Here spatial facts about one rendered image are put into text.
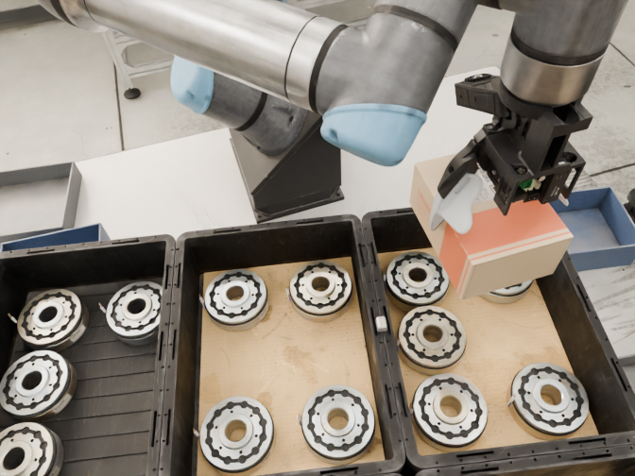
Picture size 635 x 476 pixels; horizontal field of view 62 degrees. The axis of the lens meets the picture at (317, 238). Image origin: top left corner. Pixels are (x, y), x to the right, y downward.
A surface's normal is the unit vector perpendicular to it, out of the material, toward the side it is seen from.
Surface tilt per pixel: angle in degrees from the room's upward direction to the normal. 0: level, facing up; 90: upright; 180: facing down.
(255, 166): 44
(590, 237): 0
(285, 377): 0
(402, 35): 38
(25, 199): 0
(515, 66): 90
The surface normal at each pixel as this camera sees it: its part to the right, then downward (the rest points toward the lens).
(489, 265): 0.28, 0.76
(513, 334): -0.05, -0.60
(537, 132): -0.96, 0.25
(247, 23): -0.25, -0.11
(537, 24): -0.76, 0.54
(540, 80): -0.46, 0.73
